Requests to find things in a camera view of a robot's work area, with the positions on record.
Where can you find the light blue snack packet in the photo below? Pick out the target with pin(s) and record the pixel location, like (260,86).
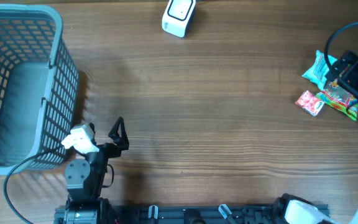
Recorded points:
(318,71)

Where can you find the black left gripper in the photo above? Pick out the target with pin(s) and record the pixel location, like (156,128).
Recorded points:
(114,134)

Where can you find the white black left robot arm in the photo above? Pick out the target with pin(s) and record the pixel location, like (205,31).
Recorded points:
(85,177)

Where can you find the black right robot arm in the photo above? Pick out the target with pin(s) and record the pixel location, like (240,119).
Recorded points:
(317,157)

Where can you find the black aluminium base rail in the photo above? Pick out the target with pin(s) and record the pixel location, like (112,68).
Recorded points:
(246,214)

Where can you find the green Haribo candy bag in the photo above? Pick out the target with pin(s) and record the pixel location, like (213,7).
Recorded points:
(337,97)

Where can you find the grey plastic basket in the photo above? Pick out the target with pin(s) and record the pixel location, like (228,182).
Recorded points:
(38,88)

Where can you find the white barcode scanner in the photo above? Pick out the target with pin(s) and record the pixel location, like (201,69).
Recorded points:
(177,16)

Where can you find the small red white box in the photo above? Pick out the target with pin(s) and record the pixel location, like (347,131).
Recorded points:
(310,103)

